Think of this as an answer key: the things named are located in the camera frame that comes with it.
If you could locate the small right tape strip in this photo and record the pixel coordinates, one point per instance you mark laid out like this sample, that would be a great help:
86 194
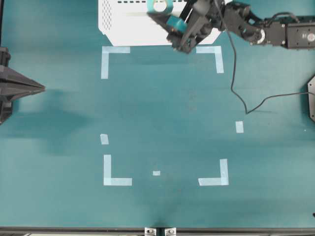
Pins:
239 125

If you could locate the white perforated plastic basket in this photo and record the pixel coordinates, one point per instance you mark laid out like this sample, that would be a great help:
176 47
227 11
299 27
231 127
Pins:
126 23

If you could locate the small left tape strip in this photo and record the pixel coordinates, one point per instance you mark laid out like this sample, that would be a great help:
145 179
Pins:
104 139

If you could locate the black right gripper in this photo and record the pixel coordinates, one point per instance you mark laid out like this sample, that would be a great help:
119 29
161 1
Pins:
200 17

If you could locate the top right tape corner marker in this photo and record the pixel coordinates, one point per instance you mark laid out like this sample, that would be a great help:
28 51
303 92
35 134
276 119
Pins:
217 51

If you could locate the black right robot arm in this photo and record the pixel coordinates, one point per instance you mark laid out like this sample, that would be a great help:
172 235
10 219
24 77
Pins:
283 29

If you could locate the bottom left tape corner marker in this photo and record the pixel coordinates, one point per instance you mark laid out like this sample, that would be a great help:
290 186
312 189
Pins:
108 180

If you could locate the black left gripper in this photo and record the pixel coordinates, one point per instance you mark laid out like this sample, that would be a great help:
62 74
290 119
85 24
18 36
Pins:
7 95

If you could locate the metal bracket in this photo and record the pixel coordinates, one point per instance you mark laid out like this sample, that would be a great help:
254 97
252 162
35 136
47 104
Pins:
150 231
170 231

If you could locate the light blue tape roll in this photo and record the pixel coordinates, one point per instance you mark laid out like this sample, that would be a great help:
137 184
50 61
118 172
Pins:
159 6

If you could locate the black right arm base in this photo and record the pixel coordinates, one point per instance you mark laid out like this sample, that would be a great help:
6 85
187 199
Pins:
311 94

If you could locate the tape corner marker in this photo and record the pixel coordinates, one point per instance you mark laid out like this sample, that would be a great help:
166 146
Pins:
108 180
106 51
223 180
217 51

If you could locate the top left tape corner marker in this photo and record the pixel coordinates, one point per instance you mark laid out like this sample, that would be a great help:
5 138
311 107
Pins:
106 51

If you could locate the right metal bracket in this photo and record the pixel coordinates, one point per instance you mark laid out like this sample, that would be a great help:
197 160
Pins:
170 231

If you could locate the small tape strip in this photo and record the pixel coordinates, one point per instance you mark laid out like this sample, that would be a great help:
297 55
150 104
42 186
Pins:
104 139
239 125

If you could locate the left metal bracket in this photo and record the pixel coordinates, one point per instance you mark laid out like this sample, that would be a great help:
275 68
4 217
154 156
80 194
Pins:
150 231

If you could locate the bottom right tape corner marker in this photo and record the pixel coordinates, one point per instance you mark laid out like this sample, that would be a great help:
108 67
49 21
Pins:
223 180

